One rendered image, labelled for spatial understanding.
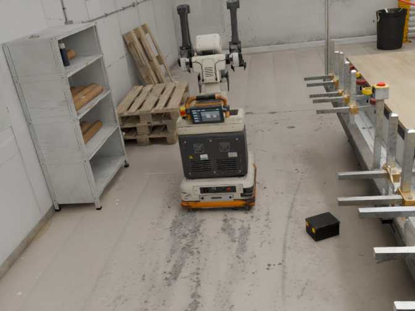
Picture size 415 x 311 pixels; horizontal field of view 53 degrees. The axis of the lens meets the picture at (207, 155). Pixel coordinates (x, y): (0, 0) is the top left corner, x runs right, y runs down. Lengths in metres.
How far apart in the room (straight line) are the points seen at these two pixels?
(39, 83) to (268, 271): 2.29
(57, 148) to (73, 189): 0.42
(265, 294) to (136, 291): 0.85
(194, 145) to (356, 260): 1.47
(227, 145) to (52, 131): 1.49
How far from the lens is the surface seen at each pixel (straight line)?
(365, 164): 2.69
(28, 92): 3.70
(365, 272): 2.95
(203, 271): 2.96
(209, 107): 3.12
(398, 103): 3.12
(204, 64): 3.48
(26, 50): 3.60
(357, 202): 2.02
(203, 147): 3.33
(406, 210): 1.79
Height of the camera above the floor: 1.91
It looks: 25 degrees down
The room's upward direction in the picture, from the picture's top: 8 degrees counter-clockwise
